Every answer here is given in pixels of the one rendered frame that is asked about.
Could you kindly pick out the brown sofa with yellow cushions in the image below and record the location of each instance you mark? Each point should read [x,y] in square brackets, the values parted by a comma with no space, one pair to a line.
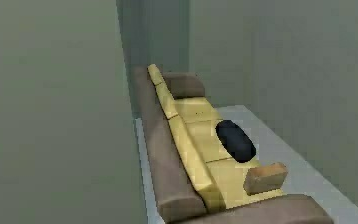
[168,173]

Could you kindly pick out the black oval cushion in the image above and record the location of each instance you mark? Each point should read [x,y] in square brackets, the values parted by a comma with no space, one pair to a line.
[235,140]

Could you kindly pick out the tan box-shaped pillow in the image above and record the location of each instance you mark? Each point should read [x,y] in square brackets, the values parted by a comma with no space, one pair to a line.
[265,178]

